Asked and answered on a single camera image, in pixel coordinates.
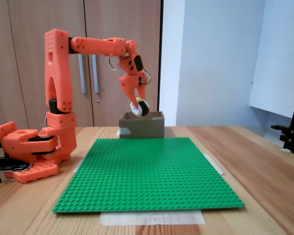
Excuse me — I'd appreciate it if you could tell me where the yellow black white fabric ball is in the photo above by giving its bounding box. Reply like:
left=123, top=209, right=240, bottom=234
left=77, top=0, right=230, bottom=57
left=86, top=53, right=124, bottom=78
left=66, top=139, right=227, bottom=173
left=129, top=97, right=150, bottom=116

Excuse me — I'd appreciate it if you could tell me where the open cardboard box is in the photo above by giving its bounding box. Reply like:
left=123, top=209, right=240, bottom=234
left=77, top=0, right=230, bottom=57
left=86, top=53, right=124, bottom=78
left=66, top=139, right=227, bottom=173
left=119, top=111, right=165, bottom=139

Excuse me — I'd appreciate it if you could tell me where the brown wooden cabinet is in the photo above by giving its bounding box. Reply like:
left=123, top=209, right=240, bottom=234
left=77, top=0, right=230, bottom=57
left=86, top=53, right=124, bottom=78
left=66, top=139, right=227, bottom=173
left=0, top=0, right=162, bottom=128

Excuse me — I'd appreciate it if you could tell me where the green studded baseplate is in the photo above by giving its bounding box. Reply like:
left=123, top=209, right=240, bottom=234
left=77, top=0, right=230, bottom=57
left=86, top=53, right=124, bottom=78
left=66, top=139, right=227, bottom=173
left=52, top=137, right=245, bottom=213

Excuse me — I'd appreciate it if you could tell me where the black table clamp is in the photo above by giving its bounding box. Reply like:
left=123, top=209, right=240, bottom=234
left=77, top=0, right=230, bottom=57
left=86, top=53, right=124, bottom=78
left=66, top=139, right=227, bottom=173
left=0, top=158, right=34, bottom=172

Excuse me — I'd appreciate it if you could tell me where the thin gripper motor cable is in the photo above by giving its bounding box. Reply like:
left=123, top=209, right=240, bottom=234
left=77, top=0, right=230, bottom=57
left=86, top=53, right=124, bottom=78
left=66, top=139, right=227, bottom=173
left=107, top=55, right=152, bottom=86

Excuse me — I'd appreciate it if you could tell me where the silver cabinet door handle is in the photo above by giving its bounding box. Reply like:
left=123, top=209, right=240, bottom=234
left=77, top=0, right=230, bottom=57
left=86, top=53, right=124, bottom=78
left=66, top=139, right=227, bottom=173
left=78, top=54, right=86, bottom=94
left=92, top=54, right=99, bottom=94

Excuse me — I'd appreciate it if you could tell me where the white wall panel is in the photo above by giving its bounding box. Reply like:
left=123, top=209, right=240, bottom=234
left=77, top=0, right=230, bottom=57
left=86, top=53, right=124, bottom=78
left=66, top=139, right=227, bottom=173
left=249, top=0, right=294, bottom=119

